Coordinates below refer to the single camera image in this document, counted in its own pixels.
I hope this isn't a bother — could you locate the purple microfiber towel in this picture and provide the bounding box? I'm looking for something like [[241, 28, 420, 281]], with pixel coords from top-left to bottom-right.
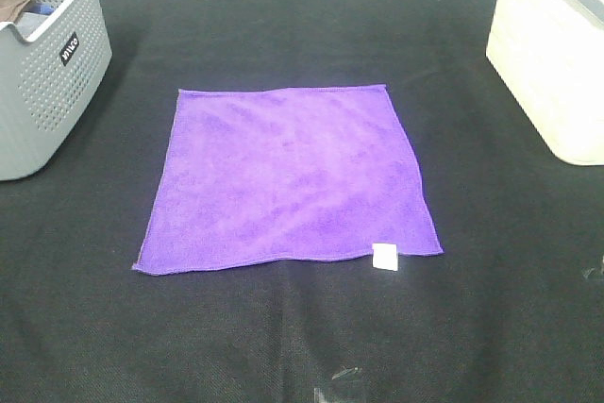
[[133, 84, 443, 276]]

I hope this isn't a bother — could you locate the clear tape piece front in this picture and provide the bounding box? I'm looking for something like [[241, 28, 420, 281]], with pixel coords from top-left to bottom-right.
[[313, 366, 367, 403]]

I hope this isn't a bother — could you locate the clear tape piece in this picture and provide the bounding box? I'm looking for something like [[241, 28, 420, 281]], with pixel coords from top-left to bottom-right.
[[582, 258, 604, 282], [313, 366, 367, 403]]

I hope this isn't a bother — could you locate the black table cloth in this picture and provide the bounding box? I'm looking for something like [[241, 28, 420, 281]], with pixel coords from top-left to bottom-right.
[[1, 0, 603, 402]]

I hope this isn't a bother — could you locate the grey perforated laundry basket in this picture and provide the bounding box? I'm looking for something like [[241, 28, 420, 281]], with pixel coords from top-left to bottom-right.
[[1, 0, 112, 181]]

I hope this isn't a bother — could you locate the cream white storage bin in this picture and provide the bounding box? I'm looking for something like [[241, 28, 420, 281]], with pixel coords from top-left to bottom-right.
[[486, 0, 603, 166]]

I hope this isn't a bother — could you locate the clear tape piece right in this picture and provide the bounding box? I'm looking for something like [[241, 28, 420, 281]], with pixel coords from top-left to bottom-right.
[[582, 258, 604, 282]]

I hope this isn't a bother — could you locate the blue cloth in basket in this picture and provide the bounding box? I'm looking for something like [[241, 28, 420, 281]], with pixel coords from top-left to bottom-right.
[[27, 3, 55, 16]]

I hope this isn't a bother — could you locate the brown cloth in basket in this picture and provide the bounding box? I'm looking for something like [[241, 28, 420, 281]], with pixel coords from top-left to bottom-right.
[[0, 0, 33, 23]]

